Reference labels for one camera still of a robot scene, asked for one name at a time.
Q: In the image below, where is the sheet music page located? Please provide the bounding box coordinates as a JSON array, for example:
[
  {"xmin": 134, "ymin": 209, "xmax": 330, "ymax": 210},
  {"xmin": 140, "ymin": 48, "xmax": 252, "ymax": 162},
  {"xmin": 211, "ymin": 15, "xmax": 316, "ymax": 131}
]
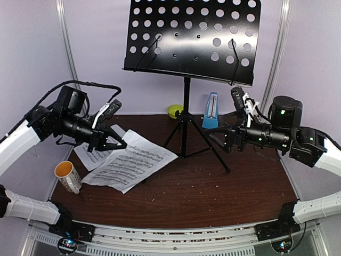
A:
[
  {"xmin": 74, "ymin": 143, "xmax": 112, "ymax": 171},
  {"xmin": 82, "ymin": 130, "xmax": 178, "ymax": 194}
]

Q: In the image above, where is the black music stand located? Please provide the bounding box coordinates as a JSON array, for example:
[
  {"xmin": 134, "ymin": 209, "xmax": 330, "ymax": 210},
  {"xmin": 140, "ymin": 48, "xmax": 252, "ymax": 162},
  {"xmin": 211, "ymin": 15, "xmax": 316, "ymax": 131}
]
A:
[{"xmin": 124, "ymin": 1, "xmax": 262, "ymax": 158}]

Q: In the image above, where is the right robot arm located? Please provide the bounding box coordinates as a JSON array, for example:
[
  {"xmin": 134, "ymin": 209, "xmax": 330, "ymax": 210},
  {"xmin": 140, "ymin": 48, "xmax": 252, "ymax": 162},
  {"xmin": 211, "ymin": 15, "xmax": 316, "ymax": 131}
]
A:
[{"xmin": 206, "ymin": 95, "xmax": 340, "ymax": 236}]

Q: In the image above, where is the blue metronome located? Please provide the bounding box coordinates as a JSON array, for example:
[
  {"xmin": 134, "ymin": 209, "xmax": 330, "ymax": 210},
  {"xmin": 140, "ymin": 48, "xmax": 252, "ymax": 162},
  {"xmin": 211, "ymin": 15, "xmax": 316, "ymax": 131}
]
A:
[{"xmin": 202, "ymin": 92, "xmax": 218, "ymax": 129}]

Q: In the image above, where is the white patterned mug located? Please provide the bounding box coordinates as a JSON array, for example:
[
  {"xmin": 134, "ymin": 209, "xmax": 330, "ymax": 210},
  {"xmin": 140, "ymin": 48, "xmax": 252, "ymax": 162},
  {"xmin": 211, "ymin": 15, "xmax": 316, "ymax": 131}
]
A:
[{"xmin": 54, "ymin": 161, "xmax": 82, "ymax": 195}]

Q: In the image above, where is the green bowl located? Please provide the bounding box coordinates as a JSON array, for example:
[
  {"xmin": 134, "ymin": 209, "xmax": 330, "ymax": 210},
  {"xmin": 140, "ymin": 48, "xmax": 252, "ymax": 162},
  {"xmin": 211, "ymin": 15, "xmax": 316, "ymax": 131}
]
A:
[{"xmin": 167, "ymin": 105, "xmax": 183, "ymax": 119}]

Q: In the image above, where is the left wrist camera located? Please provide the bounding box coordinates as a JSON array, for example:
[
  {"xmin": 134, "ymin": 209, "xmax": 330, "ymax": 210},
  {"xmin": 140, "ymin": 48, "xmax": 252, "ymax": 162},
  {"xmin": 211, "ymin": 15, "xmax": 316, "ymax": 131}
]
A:
[{"xmin": 92, "ymin": 99, "xmax": 122, "ymax": 129}]

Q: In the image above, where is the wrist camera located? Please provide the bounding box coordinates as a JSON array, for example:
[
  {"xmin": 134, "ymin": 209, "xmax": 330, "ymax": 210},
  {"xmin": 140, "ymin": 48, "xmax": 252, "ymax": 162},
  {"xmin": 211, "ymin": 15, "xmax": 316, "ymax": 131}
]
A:
[
  {"xmin": 92, "ymin": 99, "xmax": 122, "ymax": 129},
  {"xmin": 231, "ymin": 86, "xmax": 259, "ymax": 128}
]

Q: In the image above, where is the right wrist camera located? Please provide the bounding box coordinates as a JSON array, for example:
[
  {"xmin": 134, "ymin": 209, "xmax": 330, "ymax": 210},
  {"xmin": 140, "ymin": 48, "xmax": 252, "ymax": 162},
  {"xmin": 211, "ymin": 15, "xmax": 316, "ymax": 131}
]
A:
[{"xmin": 231, "ymin": 86, "xmax": 259, "ymax": 128}]

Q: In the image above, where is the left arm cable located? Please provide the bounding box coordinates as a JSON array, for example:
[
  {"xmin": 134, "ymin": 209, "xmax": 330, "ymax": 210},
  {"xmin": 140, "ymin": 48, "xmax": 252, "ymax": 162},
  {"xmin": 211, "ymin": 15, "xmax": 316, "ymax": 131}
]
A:
[{"xmin": 26, "ymin": 79, "xmax": 122, "ymax": 118}]

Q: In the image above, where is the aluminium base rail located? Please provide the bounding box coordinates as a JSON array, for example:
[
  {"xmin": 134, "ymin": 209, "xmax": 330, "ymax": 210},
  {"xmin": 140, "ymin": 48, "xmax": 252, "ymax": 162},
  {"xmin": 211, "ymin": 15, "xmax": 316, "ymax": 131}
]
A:
[{"xmin": 22, "ymin": 210, "xmax": 327, "ymax": 256}]

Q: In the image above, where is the right aluminium corner post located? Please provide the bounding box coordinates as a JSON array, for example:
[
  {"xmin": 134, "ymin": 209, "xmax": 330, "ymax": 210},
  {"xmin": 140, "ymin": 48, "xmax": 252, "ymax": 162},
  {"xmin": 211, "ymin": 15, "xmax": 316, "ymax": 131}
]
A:
[{"xmin": 261, "ymin": 0, "xmax": 292, "ymax": 114}]

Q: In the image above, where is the aluminium corner post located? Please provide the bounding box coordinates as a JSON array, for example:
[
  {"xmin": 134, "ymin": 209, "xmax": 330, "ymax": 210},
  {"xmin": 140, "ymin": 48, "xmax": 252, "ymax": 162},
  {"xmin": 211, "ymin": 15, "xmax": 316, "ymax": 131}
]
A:
[
  {"xmin": 55, "ymin": 0, "xmax": 78, "ymax": 80},
  {"xmin": 261, "ymin": 0, "xmax": 292, "ymax": 114}
]

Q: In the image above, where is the left aluminium corner post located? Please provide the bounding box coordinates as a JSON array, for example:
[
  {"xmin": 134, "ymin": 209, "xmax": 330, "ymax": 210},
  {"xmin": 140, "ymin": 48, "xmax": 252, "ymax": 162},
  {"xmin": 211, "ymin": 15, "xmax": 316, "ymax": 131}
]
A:
[{"xmin": 55, "ymin": 0, "xmax": 78, "ymax": 80}]

